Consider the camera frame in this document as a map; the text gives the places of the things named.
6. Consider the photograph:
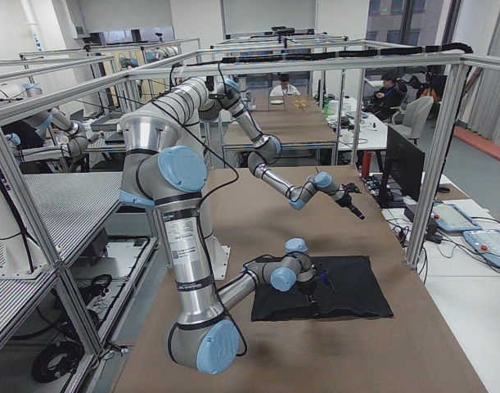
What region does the aluminium cage frame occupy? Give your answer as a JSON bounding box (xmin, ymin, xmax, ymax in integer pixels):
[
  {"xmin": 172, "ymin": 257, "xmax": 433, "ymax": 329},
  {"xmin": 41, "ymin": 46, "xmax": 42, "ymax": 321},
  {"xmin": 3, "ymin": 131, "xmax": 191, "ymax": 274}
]
[{"xmin": 0, "ymin": 36, "xmax": 500, "ymax": 361}]

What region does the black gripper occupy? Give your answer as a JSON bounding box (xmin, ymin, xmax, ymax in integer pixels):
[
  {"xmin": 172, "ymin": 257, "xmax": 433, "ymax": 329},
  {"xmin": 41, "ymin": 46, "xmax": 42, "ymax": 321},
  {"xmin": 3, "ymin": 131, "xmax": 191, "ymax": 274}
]
[
  {"xmin": 335, "ymin": 189, "xmax": 365, "ymax": 220},
  {"xmin": 297, "ymin": 262, "xmax": 321, "ymax": 305}
]

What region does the striped aluminium work table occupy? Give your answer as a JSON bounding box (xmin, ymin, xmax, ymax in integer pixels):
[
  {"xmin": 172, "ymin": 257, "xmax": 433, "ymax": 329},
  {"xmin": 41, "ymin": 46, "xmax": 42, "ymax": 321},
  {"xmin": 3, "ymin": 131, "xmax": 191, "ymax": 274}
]
[{"xmin": 0, "ymin": 172, "xmax": 122, "ymax": 338}]

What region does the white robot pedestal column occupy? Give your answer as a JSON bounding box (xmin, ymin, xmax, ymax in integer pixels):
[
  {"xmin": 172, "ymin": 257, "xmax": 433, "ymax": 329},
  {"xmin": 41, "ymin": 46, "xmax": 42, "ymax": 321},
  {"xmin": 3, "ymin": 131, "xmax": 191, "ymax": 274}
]
[{"xmin": 187, "ymin": 118, "xmax": 231, "ymax": 283}]

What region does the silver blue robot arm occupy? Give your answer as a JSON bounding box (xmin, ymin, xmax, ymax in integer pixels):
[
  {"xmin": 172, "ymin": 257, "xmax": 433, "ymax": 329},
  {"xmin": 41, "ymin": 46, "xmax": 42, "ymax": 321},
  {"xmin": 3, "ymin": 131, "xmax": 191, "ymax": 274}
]
[
  {"xmin": 120, "ymin": 111, "xmax": 315, "ymax": 374},
  {"xmin": 144, "ymin": 78, "xmax": 364, "ymax": 219}
]

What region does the black Huawei monitor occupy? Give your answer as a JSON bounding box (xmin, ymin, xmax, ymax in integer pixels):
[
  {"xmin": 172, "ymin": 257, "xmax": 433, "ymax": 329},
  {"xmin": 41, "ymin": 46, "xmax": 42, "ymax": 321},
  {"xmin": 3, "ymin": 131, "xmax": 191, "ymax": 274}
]
[{"xmin": 376, "ymin": 126, "xmax": 425, "ymax": 208}]

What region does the black printed t-shirt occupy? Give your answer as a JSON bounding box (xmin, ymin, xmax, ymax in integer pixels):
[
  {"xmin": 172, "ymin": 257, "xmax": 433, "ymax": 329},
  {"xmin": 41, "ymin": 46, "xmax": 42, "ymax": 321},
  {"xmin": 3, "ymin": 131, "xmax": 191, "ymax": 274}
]
[{"xmin": 251, "ymin": 255, "xmax": 394, "ymax": 321}]

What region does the aluminium frame post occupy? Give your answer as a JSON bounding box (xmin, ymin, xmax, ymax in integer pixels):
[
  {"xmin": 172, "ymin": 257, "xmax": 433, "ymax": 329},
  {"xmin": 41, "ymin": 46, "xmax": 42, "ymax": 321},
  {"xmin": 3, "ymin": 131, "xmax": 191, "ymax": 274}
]
[{"xmin": 406, "ymin": 63, "xmax": 469, "ymax": 270}]

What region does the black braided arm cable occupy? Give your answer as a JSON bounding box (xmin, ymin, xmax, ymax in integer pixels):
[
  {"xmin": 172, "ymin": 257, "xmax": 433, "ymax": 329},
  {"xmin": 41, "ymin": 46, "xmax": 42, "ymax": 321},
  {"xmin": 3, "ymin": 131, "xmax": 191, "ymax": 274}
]
[
  {"xmin": 151, "ymin": 97, "xmax": 250, "ymax": 357},
  {"xmin": 167, "ymin": 61, "xmax": 316, "ymax": 197}
]

